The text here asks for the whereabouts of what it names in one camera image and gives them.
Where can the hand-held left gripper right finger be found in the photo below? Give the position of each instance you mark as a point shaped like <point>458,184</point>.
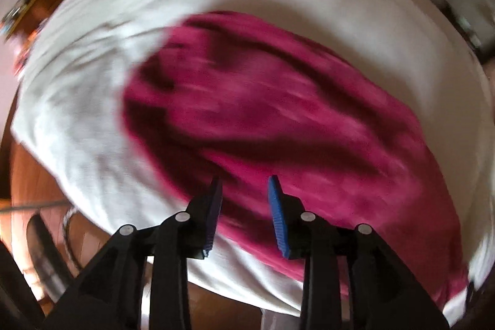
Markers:
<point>277,221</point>

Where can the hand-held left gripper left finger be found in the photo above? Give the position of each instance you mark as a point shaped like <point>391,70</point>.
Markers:
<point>212,221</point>

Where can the red fleece pants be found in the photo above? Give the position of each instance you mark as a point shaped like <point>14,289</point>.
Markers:
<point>270,102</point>

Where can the dark round object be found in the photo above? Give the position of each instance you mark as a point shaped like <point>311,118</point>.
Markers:
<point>44,256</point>

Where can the white bed blanket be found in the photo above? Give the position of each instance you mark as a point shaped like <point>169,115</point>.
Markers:
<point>96,82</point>

